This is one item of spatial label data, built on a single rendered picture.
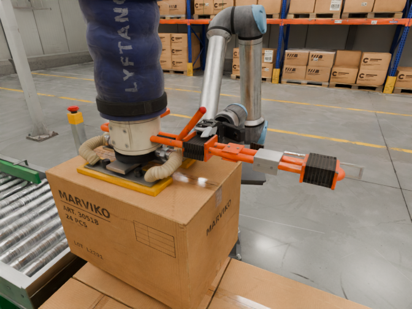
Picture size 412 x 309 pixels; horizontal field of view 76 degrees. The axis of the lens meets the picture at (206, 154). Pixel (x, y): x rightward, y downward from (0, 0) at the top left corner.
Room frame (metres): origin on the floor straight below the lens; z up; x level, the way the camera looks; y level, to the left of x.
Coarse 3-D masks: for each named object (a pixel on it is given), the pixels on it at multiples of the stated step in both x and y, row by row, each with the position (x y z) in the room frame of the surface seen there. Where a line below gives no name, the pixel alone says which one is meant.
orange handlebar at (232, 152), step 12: (168, 108) 1.12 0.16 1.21; (168, 144) 0.77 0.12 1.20; (180, 144) 0.75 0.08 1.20; (216, 144) 0.74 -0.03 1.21; (228, 144) 0.73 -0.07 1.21; (228, 156) 0.68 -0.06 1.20; (240, 156) 0.66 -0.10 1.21; (252, 156) 0.65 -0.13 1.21; (288, 156) 0.65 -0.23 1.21; (288, 168) 0.60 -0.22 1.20; (300, 168) 0.59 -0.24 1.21
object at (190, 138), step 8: (192, 136) 0.78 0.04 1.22; (208, 136) 0.79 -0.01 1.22; (216, 136) 0.76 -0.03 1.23; (184, 144) 0.72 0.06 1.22; (192, 144) 0.71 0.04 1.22; (200, 144) 0.72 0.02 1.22; (208, 144) 0.71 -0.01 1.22; (184, 152) 0.72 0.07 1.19; (192, 152) 0.72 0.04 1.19; (200, 152) 0.71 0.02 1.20; (200, 160) 0.70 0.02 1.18
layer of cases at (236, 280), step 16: (80, 272) 0.82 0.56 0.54; (96, 272) 0.82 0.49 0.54; (224, 272) 0.84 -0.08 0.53; (240, 272) 0.82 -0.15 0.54; (256, 272) 0.82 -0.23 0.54; (64, 288) 0.74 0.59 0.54; (80, 288) 0.74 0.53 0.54; (96, 288) 0.74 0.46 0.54; (112, 288) 0.74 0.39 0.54; (128, 288) 0.74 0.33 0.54; (224, 288) 0.74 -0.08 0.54; (240, 288) 0.74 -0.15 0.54; (256, 288) 0.74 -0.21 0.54; (272, 288) 0.74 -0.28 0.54; (288, 288) 0.74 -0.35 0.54; (304, 288) 0.74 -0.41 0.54; (48, 304) 0.67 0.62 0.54; (64, 304) 0.67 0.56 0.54; (80, 304) 0.67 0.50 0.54; (96, 304) 0.67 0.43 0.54; (112, 304) 0.67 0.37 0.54; (128, 304) 0.67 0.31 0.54; (144, 304) 0.67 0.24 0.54; (160, 304) 0.67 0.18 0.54; (208, 304) 0.68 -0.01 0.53; (224, 304) 0.67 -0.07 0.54; (240, 304) 0.67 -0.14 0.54; (256, 304) 0.67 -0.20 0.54; (272, 304) 0.67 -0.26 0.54; (288, 304) 0.67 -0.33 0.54; (304, 304) 0.67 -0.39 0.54; (320, 304) 0.67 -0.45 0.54; (336, 304) 0.67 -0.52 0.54; (352, 304) 0.67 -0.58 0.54
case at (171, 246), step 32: (224, 160) 0.89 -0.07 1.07; (64, 192) 0.78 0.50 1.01; (96, 192) 0.70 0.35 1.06; (128, 192) 0.69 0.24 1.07; (160, 192) 0.68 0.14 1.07; (192, 192) 0.68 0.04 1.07; (224, 192) 0.75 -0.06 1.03; (64, 224) 0.81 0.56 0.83; (96, 224) 0.72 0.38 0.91; (128, 224) 0.64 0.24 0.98; (160, 224) 0.58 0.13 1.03; (192, 224) 0.56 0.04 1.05; (224, 224) 0.76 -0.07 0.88; (96, 256) 0.74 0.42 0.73; (128, 256) 0.65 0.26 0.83; (160, 256) 0.58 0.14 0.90; (192, 256) 0.56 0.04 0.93; (224, 256) 0.76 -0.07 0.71; (160, 288) 0.59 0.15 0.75; (192, 288) 0.55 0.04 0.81
